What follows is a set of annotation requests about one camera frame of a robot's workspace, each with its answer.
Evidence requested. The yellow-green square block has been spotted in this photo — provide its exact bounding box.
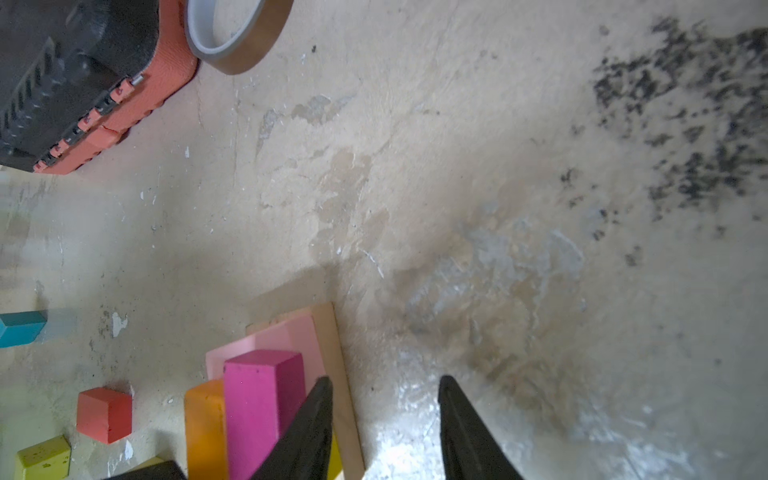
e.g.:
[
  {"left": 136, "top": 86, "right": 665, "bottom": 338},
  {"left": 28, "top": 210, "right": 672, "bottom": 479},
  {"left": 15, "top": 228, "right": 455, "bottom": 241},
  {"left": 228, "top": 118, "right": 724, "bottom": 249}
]
[{"left": 14, "top": 435, "right": 71, "bottom": 480}]

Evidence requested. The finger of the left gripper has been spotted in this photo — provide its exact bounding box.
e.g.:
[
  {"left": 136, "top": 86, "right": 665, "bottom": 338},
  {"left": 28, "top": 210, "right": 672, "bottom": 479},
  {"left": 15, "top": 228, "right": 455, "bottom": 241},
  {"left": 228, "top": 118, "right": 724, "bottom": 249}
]
[{"left": 108, "top": 461, "right": 186, "bottom": 480}]

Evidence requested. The black tool case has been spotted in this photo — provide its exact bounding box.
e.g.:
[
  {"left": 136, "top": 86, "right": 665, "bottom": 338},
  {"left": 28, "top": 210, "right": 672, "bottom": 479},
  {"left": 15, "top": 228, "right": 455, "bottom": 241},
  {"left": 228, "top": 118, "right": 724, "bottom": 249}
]
[{"left": 1, "top": 1, "right": 198, "bottom": 175}]

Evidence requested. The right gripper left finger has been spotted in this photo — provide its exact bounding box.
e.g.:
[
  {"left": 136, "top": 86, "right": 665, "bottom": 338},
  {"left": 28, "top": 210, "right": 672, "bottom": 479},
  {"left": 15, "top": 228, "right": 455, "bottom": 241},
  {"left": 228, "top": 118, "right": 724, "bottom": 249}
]
[{"left": 250, "top": 376, "right": 333, "bottom": 480}]

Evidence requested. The red rectangular block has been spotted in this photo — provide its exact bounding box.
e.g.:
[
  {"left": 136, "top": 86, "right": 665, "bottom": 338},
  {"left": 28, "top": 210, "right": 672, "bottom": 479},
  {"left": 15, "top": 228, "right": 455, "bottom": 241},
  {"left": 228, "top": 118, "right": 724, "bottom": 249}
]
[{"left": 76, "top": 387, "right": 133, "bottom": 445}]

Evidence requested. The brown tape roll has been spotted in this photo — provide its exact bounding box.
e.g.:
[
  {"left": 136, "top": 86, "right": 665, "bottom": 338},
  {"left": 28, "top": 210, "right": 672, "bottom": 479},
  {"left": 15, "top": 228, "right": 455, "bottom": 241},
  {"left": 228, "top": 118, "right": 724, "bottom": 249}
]
[{"left": 185, "top": 0, "right": 293, "bottom": 76}]

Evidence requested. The magenta rectangular block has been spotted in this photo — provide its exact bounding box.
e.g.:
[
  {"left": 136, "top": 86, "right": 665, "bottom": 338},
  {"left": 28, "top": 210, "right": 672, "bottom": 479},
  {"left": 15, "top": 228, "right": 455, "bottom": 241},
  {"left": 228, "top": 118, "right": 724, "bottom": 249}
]
[{"left": 223, "top": 350, "right": 306, "bottom": 479}]

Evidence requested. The natural wood plank block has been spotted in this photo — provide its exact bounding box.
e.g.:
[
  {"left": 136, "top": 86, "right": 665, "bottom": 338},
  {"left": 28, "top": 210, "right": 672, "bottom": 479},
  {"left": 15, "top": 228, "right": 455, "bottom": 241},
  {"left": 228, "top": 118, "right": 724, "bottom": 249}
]
[{"left": 245, "top": 302, "right": 366, "bottom": 479}]

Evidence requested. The orange rectangular block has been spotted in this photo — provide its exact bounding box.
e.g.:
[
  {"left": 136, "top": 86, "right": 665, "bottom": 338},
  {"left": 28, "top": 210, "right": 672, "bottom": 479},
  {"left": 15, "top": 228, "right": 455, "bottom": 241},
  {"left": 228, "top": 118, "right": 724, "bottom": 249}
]
[{"left": 184, "top": 380, "right": 229, "bottom": 480}]

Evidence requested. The teal triangular block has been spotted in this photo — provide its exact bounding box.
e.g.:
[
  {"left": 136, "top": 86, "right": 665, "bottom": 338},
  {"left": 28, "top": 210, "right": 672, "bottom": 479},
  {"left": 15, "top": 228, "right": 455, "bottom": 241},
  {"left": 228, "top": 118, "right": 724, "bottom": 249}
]
[{"left": 0, "top": 311, "right": 47, "bottom": 348}]

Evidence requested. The light pink block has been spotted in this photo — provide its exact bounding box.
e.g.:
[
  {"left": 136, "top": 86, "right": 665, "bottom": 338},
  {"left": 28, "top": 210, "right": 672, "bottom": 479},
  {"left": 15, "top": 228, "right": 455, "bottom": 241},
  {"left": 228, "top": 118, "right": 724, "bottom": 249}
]
[{"left": 205, "top": 315, "right": 326, "bottom": 391}]

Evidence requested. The yellow red-striped block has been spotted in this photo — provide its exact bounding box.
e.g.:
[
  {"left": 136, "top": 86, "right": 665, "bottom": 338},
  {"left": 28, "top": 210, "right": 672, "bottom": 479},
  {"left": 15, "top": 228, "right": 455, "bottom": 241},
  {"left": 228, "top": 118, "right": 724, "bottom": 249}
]
[{"left": 327, "top": 434, "right": 344, "bottom": 480}]

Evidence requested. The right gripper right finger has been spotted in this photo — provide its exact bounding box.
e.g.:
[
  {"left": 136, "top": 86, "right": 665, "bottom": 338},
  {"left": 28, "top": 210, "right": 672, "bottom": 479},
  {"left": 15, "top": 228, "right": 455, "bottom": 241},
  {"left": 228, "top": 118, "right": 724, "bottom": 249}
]
[{"left": 438, "top": 375, "right": 523, "bottom": 480}]

